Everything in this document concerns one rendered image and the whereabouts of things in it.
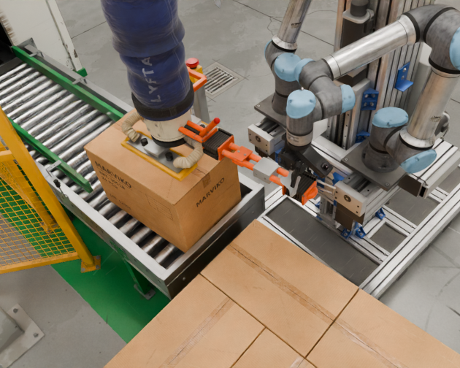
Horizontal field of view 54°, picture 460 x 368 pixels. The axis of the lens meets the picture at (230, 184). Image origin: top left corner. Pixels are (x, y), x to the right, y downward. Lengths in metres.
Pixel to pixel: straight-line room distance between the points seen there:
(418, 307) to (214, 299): 1.19
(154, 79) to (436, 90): 0.87
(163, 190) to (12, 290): 1.48
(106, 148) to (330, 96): 1.22
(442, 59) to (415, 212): 1.50
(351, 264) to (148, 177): 1.19
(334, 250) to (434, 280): 0.60
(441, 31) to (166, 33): 0.79
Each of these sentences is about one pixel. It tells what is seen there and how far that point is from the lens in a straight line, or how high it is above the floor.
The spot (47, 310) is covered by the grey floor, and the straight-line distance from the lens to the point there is 2.94.
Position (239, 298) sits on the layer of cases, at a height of 0.54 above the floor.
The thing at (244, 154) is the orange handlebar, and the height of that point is 1.26.
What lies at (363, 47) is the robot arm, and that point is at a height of 1.61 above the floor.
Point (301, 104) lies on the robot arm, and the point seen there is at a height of 1.60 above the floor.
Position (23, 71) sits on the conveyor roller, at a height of 0.55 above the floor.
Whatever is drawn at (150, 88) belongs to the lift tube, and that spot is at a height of 1.46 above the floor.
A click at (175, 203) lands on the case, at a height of 0.95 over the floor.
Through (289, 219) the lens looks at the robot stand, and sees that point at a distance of 2.68.
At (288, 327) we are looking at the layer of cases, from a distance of 1.99.
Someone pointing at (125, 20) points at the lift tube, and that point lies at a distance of 1.42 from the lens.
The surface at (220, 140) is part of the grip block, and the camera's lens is 1.62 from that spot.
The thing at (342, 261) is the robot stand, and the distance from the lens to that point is 2.54.
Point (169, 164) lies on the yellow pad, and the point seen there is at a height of 1.14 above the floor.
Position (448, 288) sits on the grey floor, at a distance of 2.84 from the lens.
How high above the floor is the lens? 2.37
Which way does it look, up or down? 49 degrees down
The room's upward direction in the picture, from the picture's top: 8 degrees counter-clockwise
